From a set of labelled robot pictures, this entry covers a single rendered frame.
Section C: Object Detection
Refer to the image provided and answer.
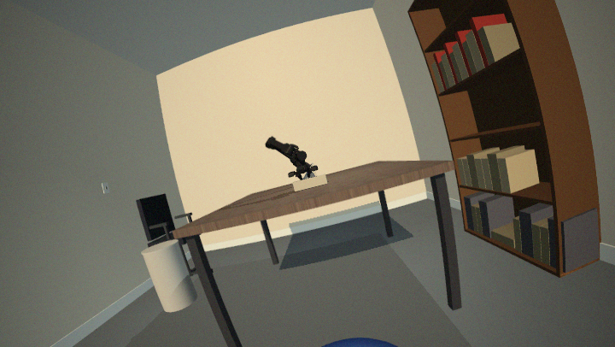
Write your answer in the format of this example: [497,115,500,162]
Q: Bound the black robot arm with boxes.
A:
[266,136,312,174]

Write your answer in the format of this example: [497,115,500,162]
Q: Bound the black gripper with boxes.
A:
[288,160,318,180]

